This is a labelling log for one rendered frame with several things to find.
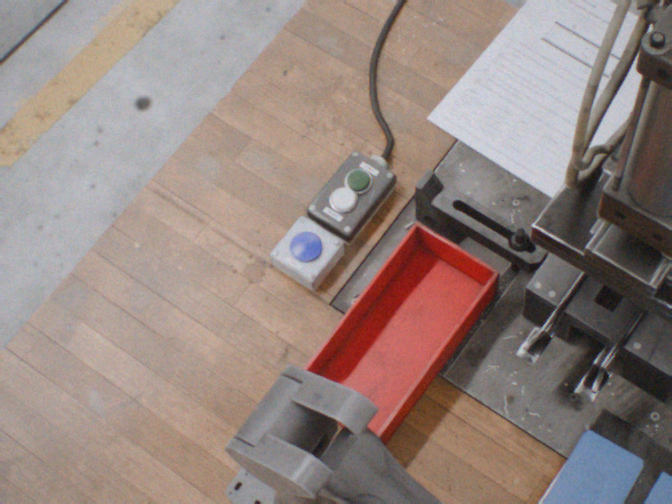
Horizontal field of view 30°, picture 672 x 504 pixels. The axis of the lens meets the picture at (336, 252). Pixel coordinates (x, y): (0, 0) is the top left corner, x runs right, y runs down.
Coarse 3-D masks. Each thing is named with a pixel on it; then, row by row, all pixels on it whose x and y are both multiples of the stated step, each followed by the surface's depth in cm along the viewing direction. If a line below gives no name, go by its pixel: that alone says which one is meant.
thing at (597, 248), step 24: (600, 168) 133; (576, 192) 132; (600, 192) 132; (552, 216) 131; (576, 216) 131; (552, 240) 131; (576, 240) 130; (600, 240) 125; (624, 240) 125; (576, 264) 132; (600, 264) 126; (624, 264) 124; (648, 264) 124; (624, 288) 129; (648, 288) 123
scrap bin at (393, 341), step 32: (416, 224) 152; (416, 256) 156; (448, 256) 154; (384, 288) 154; (416, 288) 154; (448, 288) 154; (480, 288) 154; (352, 320) 150; (384, 320) 153; (416, 320) 153; (448, 320) 152; (320, 352) 146; (352, 352) 151; (384, 352) 151; (416, 352) 151; (448, 352) 148; (352, 384) 150; (384, 384) 149; (416, 384) 143; (384, 416) 148
